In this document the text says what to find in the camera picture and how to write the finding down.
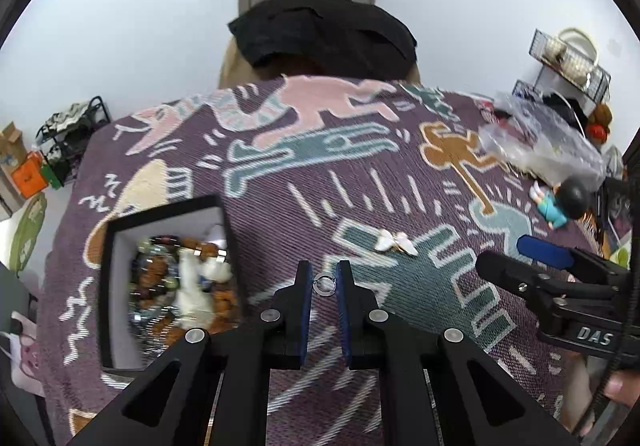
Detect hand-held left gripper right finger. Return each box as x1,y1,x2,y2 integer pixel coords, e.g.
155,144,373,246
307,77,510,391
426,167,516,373
336,259,583,446

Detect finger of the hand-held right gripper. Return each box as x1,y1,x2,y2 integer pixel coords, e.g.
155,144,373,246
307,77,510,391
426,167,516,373
475,250,621,307
516,234,632,287

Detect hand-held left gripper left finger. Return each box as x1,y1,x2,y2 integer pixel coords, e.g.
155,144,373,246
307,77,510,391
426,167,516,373
65,260,313,446

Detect white butterfly hair clip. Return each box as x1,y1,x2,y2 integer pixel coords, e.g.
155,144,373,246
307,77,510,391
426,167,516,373
376,228,420,257

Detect pile of bead bracelets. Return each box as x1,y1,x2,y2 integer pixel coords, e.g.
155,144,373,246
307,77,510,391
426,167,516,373
127,233,242,343

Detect black jewelry box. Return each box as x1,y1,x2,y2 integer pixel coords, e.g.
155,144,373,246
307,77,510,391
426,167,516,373
97,194,246,372

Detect person's right hand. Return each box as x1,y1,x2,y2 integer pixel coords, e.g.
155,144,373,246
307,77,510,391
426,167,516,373
560,353,640,437

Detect black-haired toy figurine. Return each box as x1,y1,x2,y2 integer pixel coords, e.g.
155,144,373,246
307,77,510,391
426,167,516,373
530,177,592,231

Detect clear plastic bags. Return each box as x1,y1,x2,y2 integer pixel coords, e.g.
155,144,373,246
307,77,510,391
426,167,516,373
477,90,607,193

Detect orange plush toy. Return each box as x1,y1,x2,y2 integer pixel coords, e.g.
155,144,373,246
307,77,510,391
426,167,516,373
586,102,614,145

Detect black bag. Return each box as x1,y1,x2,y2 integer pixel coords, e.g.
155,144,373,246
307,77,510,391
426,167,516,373
542,92,589,129

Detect purple printed blanket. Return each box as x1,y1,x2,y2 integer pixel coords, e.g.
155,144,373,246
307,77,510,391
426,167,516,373
37,76,621,446

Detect tan chair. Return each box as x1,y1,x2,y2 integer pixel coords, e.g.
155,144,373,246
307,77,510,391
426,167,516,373
217,32,424,89

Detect black cloth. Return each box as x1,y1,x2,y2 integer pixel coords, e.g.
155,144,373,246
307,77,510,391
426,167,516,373
227,0,419,79

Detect pink white bag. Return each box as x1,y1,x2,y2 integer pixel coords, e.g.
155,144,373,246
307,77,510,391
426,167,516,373
0,310,47,398

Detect green round cushion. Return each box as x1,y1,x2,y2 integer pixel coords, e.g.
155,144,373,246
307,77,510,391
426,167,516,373
9,193,49,275

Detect black shoe rack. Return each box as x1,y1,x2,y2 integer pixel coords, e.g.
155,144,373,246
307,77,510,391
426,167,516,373
34,96,112,190

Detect orange box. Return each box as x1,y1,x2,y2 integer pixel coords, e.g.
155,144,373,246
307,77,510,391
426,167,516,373
10,151,52,199

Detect cardboard box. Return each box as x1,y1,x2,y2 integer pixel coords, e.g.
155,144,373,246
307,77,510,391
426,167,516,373
0,122,29,167

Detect black wire rack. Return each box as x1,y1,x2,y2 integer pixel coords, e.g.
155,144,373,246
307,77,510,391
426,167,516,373
512,28,612,127

